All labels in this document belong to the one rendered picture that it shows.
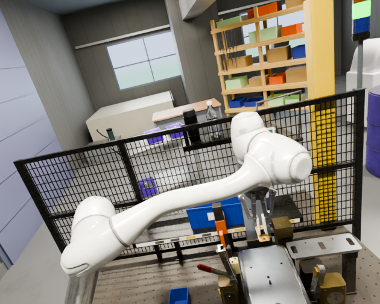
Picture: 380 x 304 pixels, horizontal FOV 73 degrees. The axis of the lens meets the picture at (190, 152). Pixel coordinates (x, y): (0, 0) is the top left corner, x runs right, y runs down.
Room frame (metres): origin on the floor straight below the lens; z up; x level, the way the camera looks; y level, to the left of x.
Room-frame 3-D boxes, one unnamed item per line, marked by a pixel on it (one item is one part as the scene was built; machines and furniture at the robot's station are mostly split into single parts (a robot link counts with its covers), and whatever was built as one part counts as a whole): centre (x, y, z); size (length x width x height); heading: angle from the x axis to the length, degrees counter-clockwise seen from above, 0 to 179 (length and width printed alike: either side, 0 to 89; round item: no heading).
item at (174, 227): (1.19, -0.04, 1.02); 0.90 x 0.22 x 0.03; 83
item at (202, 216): (1.19, -0.07, 1.10); 0.30 x 0.17 x 0.13; 78
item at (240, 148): (0.73, -0.19, 1.63); 0.13 x 0.11 x 0.16; 14
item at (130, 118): (7.31, 1.23, 0.42); 2.23 x 1.84 x 0.84; 92
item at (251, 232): (1.00, -0.23, 1.17); 0.12 x 0.01 x 0.34; 83
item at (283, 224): (1.00, -0.35, 0.88); 0.08 x 0.08 x 0.36; 83
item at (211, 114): (1.39, -0.16, 1.53); 0.07 x 0.07 x 0.20
